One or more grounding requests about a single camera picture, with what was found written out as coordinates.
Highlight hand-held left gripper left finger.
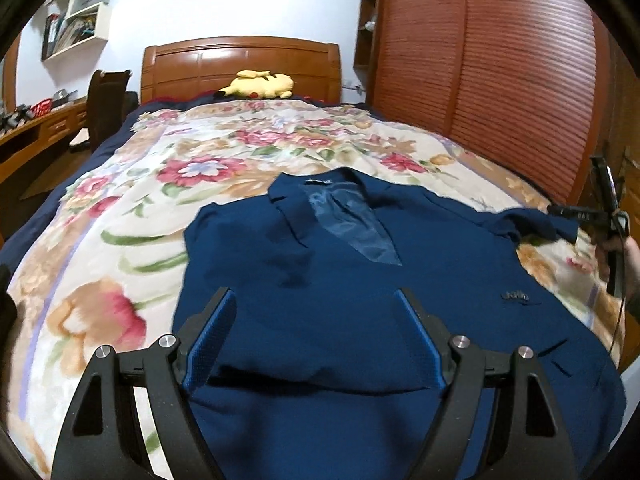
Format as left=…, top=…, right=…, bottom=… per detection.
left=50, top=286, right=238, bottom=480

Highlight black cable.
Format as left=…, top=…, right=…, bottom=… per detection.
left=607, top=210, right=630, bottom=357

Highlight wooden louvered wardrobe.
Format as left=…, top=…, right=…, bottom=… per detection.
left=353, top=0, right=632, bottom=211

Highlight dark brown chair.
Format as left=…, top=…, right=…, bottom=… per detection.
left=69, top=69, right=139, bottom=154

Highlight wooden desk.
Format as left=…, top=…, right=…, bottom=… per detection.
left=0, top=97, right=94, bottom=241

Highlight yellow plush toy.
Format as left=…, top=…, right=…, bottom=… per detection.
left=216, top=69, right=294, bottom=101

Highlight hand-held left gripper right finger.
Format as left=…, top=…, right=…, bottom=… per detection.
left=394, top=287, right=582, bottom=480

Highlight person's right hand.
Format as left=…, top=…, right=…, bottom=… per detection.
left=598, top=236, right=640, bottom=317

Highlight white wall shelf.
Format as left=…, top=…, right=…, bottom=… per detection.
left=41, top=0, right=124, bottom=63

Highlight navy blue suit jacket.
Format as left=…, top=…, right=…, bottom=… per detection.
left=170, top=169, right=628, bottom=480

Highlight wooden bed headboard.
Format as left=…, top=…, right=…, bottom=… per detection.
left=140, top=36, right=342, bottom=106

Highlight floral blanket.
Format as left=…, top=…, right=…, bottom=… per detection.
left=0, top=97, right=623, bottom=480

